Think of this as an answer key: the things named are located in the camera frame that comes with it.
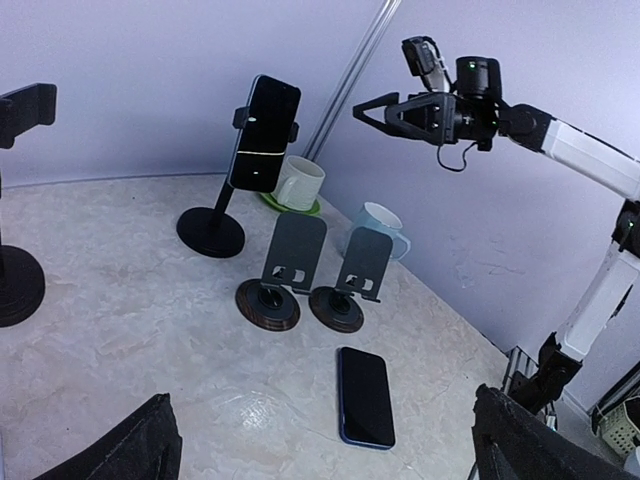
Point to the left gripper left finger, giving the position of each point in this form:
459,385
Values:
145,445

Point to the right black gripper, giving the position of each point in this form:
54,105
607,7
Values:
428,117

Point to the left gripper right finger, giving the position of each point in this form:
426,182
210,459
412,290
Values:
510,443

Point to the blue phone black screen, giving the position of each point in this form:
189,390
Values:
364,400

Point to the teal phone black screen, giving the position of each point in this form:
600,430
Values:
265,126

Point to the black pole phone stand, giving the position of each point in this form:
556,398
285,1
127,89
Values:
211,231
23,281

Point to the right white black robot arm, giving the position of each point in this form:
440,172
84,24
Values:
512,255

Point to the black folding stand right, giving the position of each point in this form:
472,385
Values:
362,271

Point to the black folding stand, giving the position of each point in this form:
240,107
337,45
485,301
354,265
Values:
269,302
362,271

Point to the black folding stand left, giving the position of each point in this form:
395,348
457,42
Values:
269,302

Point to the white perforated basket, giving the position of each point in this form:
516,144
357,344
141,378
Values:
619,428

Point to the light blue mug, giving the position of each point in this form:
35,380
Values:
377,217

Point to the cream ceramic mug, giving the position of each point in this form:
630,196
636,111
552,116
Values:
299,183

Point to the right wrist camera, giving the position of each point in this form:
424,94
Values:
425,62

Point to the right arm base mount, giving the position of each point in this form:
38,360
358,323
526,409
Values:
534,384

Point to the right aluminium frame post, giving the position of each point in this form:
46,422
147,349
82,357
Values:
351,75

